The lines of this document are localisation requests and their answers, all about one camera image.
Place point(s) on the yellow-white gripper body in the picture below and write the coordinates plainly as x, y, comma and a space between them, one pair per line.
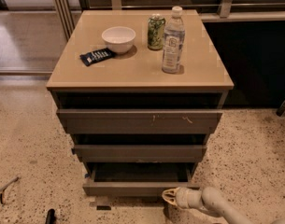
183, 197

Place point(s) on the grey bottom drawer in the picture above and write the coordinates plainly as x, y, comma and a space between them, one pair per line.
137, 179

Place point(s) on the white ceramic bowl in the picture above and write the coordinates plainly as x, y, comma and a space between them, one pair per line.
119, 39

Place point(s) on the grey metal rod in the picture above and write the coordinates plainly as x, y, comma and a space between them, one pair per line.
3, 188

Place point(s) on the grey middle drawer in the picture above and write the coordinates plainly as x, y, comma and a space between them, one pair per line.
139, 153

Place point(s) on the grey top drawer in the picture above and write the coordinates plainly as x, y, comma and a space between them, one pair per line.
107, 121

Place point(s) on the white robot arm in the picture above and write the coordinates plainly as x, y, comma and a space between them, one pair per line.
209, 201

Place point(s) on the metal railing frame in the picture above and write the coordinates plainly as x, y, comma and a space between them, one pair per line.
179, 0

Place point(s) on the dark blue snack packet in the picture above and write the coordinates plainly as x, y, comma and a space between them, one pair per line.
96, 56

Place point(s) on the clear plastic water bottle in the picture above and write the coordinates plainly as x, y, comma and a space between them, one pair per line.
174, 35

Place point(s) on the black cylinder object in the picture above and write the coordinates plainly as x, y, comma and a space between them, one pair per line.
50, 219

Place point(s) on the dark object on floor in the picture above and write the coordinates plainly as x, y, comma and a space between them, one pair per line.
281, 110

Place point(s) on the grey drawer cabinet beige top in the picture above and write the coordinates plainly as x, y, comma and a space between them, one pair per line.
135, 80

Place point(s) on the green drink can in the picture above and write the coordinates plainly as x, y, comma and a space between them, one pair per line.
156, 23

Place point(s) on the grey drawer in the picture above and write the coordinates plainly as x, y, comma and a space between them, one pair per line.
139, 153
107, 121
137, 179

